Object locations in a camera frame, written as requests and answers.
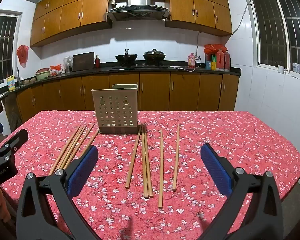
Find wooden base cabinets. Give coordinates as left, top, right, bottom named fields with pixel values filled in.
left=16, top=71, right=240, bottom=124

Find green basin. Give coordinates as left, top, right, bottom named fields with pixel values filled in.
left=35, top=67, right=52, bottom=80

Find wooden wall cabinets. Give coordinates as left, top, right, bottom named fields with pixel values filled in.
left=30, top=0, right=233, bottom=47

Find beige perforated utensil holder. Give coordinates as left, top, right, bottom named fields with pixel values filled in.
left=91, top=84, right=139, bottom=135

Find orange white plastic bag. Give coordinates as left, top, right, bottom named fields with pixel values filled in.
left=50, top=64, right=65, bottom=76

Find white wall wire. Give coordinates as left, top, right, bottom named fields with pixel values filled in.
left=196, top=4, right=248, bottom=54

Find dark cutting board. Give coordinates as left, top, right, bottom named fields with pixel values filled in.
left=72, top=52, right=95, bottom=72

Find red boxes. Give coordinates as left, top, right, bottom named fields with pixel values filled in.
left=216, top=50, right=231, bottom=72

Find yellow detergent bottle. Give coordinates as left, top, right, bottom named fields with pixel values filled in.
left=7, top=74, right=16, bottom=91

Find small barred window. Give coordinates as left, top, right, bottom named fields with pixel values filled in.
left=0, top=14, right=22, bottom=85

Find large barred window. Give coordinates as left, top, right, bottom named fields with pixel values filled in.
left=245, top=0, right=300, bottom=78

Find red floral tablecloth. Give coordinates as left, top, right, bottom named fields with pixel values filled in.
left=0, top=110, right=300, bottom=240

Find red hanging plastic bag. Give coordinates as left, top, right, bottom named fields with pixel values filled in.
left=17, top=45, right=30, bottom=68

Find steel range hood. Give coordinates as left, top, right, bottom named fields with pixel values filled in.
left=107, top=0, right=170, bottom=22

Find white charging cable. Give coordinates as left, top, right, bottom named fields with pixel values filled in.
left=170, top=66, right=206, bottom=71

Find black wok with lid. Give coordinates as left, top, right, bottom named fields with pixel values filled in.
left=143, top=49, right=166, bottom=65

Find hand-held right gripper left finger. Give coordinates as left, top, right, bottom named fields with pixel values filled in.
left=16, top=145, right=102, bottom=240

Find gas stove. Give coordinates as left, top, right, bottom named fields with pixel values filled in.
left=112, top=64, right=169, bottom=69

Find clear plastic bag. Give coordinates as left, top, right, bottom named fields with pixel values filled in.
left=63, top=56, right=73, bottom=73

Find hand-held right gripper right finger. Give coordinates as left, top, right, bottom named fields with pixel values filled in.
left=200, top=144, right=283, bottom=240

